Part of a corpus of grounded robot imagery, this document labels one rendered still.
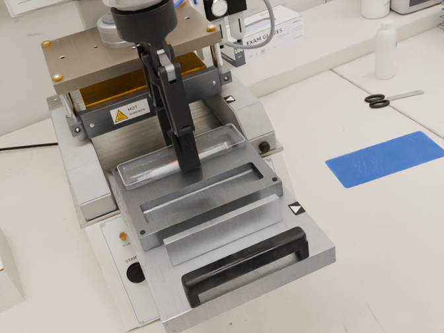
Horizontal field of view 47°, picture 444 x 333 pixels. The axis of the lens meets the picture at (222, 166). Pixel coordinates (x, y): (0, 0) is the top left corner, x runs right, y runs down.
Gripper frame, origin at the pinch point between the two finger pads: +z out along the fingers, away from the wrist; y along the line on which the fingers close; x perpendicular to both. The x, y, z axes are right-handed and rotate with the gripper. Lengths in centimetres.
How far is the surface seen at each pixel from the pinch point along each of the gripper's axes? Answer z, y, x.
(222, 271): 2.6, 23.6, -3.5
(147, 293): 23.0, 3.4, -12.1
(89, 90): -3.3, -17.8, -8.8
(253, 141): 6.9, -2.4, 12.1
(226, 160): 3.5, 4.1, 5.2
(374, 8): 20, -58, 76
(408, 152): 28, -8, 47
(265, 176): 3.6, 10.3, 8.2
